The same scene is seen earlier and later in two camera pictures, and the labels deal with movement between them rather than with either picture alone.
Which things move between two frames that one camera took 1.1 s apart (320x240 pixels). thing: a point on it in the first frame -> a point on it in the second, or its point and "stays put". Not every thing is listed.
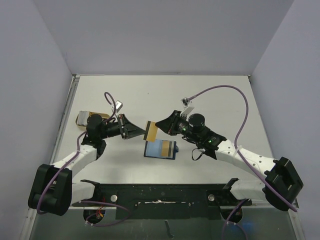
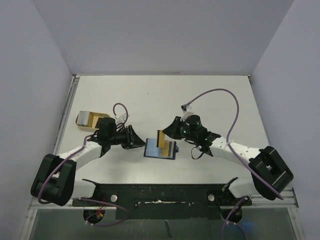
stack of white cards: x=82 y=118 stays put
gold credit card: x=151 y=131 -> x=160 y=138
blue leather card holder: x=164 y=149 stays put
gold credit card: x=171 y=149 stays put
